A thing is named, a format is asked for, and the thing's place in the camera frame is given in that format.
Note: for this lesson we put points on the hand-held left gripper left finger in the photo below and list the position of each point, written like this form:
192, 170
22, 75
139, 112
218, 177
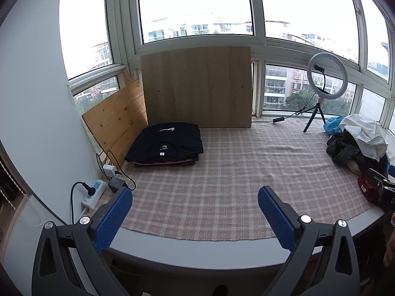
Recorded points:
114, 219

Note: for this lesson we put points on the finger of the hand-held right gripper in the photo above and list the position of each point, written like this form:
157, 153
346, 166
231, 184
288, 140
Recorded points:
375, 175

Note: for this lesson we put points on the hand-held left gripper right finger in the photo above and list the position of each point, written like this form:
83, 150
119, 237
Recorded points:
274, 219

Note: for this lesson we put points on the white button shirt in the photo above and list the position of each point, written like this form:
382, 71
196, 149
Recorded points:
364, 135

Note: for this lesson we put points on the person's right hand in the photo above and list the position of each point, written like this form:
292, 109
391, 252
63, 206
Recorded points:
390, 249

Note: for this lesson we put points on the maroon garment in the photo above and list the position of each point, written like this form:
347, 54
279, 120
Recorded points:
365, 192

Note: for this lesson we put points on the beige garment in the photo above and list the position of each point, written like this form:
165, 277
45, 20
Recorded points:
354, 166

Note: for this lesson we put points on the white power strip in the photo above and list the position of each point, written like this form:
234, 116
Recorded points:
96, 192

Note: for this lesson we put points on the black power adapter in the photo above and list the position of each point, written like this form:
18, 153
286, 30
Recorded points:
115, 184

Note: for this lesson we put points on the dark knitted garment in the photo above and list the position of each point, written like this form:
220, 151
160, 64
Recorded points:
342, 152

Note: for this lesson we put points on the white charger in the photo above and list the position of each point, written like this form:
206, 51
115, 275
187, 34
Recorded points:
108, 170

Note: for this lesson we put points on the blue cloth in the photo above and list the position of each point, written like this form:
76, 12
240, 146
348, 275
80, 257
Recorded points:
333, 126

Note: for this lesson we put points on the pink plaid blanket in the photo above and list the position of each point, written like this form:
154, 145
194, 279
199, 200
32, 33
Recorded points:
216, 191

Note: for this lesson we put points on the black mini tripod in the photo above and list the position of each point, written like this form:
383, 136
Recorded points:
311, 118

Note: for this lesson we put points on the folded black t-shirt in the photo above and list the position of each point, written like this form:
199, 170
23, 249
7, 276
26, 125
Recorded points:
163, 138

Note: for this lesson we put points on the pine plank panel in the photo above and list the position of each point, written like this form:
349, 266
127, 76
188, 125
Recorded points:
114, 120

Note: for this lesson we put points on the apartment buildings outside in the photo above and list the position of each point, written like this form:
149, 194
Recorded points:
274, 83

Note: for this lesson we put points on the large light wooden board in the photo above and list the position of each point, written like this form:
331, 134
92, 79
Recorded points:
197, 86

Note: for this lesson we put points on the white window frame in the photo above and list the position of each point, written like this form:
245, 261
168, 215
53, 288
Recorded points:
256, 6

